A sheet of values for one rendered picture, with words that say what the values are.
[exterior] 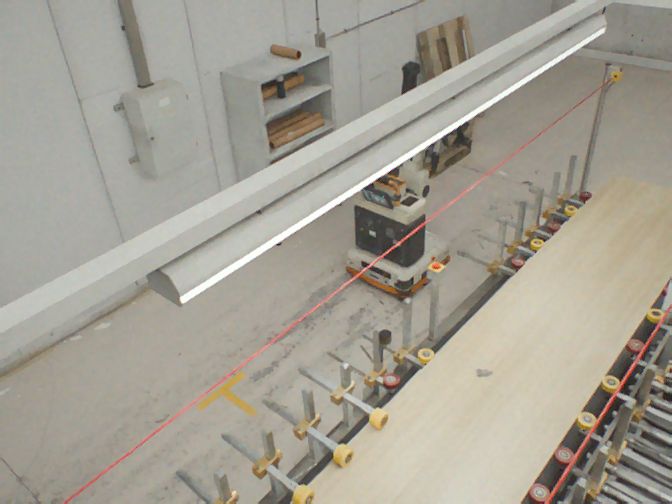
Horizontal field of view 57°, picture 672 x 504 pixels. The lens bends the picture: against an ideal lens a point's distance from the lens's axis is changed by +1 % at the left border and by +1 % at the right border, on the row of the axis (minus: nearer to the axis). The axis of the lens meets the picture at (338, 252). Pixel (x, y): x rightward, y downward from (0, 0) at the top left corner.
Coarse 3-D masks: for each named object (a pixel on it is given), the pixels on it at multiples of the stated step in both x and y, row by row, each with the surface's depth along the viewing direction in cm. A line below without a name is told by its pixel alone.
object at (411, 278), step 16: (432, 240) 506; (352, 256) 499; (368, 256) 493; (432, 256) 491; (448, 256) 515; (352, 272) 508; (368, 272) 495; (400, 272) 473; (416, 272) 478; (384, 288) 490; (400, 288) 478; (416, 288) 486
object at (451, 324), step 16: (576, 192) 476; (560, 208) 455; (576, 208) 467; (544, 224) 441; (560, 224) 448; (528, 240) 425; (544, 240) 433; (512, 256) 410; (528, 256) 419; (480, 288) 387; (496, 288) 392; (464, 304) 375; (480, 304) 380; (448, 320) 364; (464, 320) 369; (448, 336) 358; (416, 352) 344; (400, 368) 334; (416, 368) 338; (400, 384) 329; (368, 400) 317; (384, 400) 321; (336, 432) 302; (352, 432) 305; (320, 448) 295; (304, 464) 288; (320, 464) 290; (304, 480) 283; (272, 496) 275; (288, 496) 277
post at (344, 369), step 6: (342, 366) 282; (348, 366) 283; (342, 372) 284; (348, 372) 285; (342, 378) 286; (348, 378) 287; (342, 384) 289; (348, 384) 289; (348, 408) 297; (348, 414) 300; (348, 420) 302
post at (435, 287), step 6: (432, 282) 327; (438, 282) 327; (432, 288) 329; (438, 288) 329; (432, 294) 331; (438, 294) 332; (432, 300) 334; (438, 300) 335; (432, 306) 336; (438, 306) 338; (432, 312) 339; (432, 318) 341; (432, 324) 343; (432, 330) 346; (432, 336) 348
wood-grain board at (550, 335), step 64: (640, 192) 432; (576, 256) 376; (640, 256) 372; (512, 320) 332; (576, 320) 329; (640, 320) 327; (448, 384) 297; (512, 384) 295; (576, 384) 293; (384, 448) 269; (448, 448) 267; (512, 448) 266
